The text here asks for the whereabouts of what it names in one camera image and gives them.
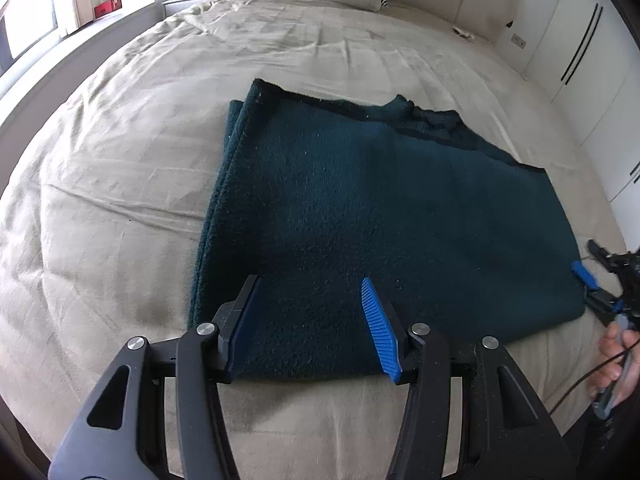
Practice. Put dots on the small white item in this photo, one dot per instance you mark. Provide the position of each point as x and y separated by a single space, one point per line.
462 31

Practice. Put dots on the dark teal blanket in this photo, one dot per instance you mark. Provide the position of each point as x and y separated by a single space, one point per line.
380 230

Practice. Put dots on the window with dark frame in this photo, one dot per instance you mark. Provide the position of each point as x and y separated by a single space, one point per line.
25 20

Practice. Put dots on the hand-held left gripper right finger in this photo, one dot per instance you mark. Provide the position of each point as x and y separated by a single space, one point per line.
380 330

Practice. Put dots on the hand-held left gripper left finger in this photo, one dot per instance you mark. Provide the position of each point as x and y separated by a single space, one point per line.
242 325

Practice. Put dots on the wall socket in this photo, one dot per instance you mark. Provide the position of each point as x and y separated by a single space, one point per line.
518 41

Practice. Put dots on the white nightstand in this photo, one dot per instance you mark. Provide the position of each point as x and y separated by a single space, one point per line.
190 5

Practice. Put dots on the red box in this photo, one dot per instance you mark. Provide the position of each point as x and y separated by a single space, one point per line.
107 7

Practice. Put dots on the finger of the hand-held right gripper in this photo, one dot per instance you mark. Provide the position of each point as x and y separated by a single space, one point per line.
597 252
585 275

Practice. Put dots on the bed with beige sheet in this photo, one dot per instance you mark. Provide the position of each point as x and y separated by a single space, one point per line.
125 185

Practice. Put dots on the person's right hand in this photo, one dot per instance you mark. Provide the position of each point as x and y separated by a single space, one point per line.
610 355

